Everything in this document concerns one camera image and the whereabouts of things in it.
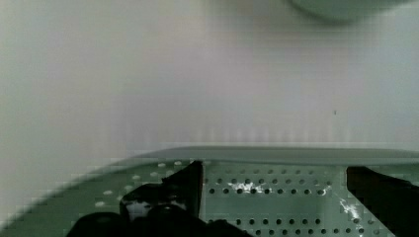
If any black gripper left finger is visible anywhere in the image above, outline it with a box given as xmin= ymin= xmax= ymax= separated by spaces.
xmin=65 ymin=161 xmax=252 ymax=237

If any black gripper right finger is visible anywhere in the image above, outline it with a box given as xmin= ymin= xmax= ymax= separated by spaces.
xmin=346 ymin=166 xmax=419 ymax=237

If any green plastic strainer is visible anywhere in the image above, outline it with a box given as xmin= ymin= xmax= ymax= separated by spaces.
xmin=1 ymin=147 xmax=418 ymax=237

